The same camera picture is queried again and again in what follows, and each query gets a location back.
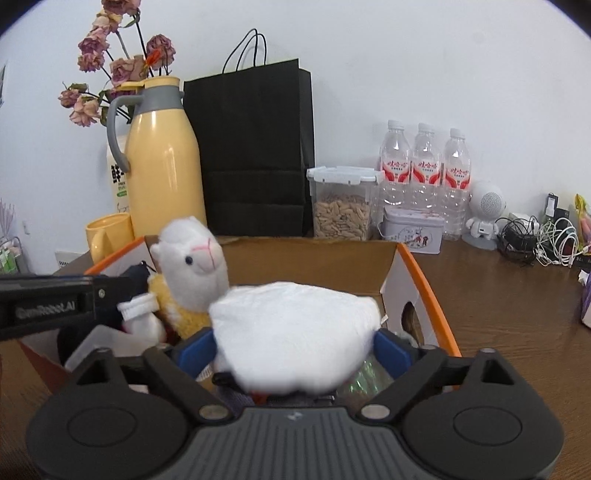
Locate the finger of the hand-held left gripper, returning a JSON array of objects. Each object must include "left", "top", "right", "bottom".
[{"left": 92, "top": 275, "right": 147, "bottom": 320}]

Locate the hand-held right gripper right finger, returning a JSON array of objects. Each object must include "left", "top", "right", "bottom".
[{"left": 359, "top": 329, "right": 515, "bottom": 423}]

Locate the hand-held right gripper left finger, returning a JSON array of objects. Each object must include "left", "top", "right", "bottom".
[{"left": 75, "top": 328, "right": 233, "bottom": 423}]

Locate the iridescent plastic bag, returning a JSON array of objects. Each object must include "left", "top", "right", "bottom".
[{"left": 337, "top": 330, "right": 421, "bottom": 402}]

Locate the translucent plastic box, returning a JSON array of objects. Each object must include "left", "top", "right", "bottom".
[{"left": 65, "top": 323, "right": 153, "bottom": 374}]

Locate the white alpaca plush toy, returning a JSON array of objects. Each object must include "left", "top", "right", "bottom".
[{"left": 148, "top": 216, "right": 232, "bottom": 342}]

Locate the white fluffy cloth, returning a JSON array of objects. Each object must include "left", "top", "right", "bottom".
[{"left": 209, "top": 280, "right": 383, "bottom": 395}]

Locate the red cardboard box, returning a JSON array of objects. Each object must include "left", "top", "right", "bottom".
[{"left": 18, "top": 235, "right": 462, "bottom": 398}]

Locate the yellow mug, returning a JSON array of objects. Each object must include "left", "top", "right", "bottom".
[{"left": 85, "top": 213, "right": 136, "bottom": 265}]

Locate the white milk carton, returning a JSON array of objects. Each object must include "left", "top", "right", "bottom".
[{"left": 107, "top": 136, "right": 132, "bottom": 214}]

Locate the printed tin box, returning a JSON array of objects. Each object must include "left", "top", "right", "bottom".
[{"left": 378, "top": 205, "right": 446, "bottom": 256}]

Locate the yellow thermos jug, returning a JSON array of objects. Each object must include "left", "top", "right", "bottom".
[{"left": 107, "top": 76, "right": 208, "bottom": 238}]

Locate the clear food container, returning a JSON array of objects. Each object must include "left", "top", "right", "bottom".
[{"left": 307, "top": 166, "right": 385, "bottom": 241}]

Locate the white robot speaker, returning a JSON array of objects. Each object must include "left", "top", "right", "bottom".
[{"left": 463, "top": 180, "right": 506, "bottom": 251}]

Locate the clear water bottle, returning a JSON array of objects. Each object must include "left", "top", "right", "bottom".
[
  {"left": 442, "top": 128, "right": 472, "bottom": 241},
  {"left": 411, "top": 122, "right": 443, "bottom": 215},
  {"left": 379, "top": 120, "right": 413, "bottom": 217}
]

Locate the black paper bag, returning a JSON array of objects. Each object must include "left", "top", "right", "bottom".
[{"left": 183, "top": 28, "right": 317, "bottom": 238}]

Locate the purple tissue pack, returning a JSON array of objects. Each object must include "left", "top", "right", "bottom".
[{"left": 579, "top": 272, "right": 591, "bottom": 329}]

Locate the black labelled gadget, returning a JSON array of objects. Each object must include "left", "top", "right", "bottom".
[{"left": 545, "top": 193, "right": 571, "bottom": 222}]

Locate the dried pink flower bouquet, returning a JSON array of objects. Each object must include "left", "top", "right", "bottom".
[{"left": 58, "top": 0, "right": 177, "bottom": 128}]

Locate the yellow green snack packet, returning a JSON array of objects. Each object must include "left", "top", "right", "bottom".
[{"left": 574, "top": 194, "right": 591, "bottom": 254}]

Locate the white wall vent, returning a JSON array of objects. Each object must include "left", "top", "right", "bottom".
[{"left": 54, "top": 249, "right": 88, "bottom": 278}]

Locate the wire rack with packets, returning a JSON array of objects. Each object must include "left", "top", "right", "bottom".
[{"left": 0, "top": 235, "right": 24, "bottom": 275}]

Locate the purple grass wall decal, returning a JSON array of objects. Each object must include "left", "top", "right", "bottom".
[{"left": 0, "top": 198, "right": 17, "bottom": 238}]

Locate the black cable tangle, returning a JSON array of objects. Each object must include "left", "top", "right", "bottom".
[{"left": 496, "top": 217, "right": 541, "bottom": 266}]

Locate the white cable tangle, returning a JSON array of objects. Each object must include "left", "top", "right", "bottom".
[{"left": 533, "top": 217, "right": 580, "bottom": 268}]

